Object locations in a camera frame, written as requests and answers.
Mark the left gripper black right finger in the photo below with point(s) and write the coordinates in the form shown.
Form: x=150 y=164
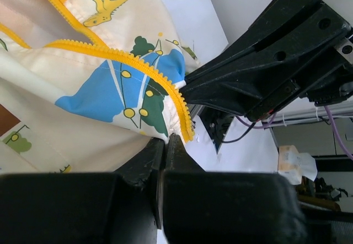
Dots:
x=226 y=207

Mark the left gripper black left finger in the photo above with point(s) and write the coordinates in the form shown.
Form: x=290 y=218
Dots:
x=91 y=207

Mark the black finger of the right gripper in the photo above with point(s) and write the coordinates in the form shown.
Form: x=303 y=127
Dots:
x=285 y=40
x=255 y=94

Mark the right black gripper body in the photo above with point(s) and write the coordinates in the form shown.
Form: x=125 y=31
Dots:
x=335 y=85

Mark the cream dinosaur print hooded jacket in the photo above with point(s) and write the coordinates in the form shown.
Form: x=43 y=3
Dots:
x=85 y=84

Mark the tissue box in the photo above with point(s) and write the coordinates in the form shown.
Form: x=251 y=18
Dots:
x=294 y=165

